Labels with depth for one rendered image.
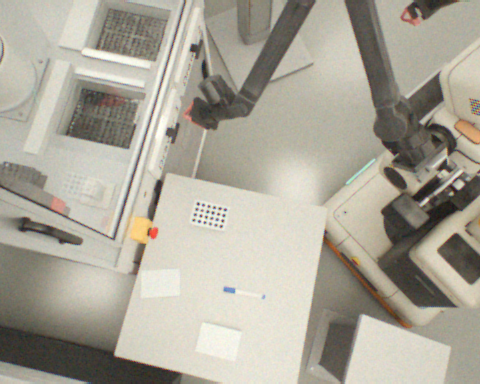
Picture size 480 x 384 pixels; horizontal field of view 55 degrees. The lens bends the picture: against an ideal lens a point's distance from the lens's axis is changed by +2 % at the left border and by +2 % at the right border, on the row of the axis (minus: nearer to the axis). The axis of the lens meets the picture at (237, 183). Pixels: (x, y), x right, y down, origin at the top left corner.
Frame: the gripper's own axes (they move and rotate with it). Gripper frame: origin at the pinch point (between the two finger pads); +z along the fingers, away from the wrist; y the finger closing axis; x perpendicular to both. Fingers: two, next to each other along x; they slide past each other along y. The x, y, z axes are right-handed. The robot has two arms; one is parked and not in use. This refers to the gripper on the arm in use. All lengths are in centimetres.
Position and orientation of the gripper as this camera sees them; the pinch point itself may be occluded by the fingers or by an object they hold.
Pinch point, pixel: (188, 117)
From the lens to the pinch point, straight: 143.8
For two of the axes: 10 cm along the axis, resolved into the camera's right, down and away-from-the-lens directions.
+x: -2.5, 9.4, -2.4
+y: -7.0, -3.5, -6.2
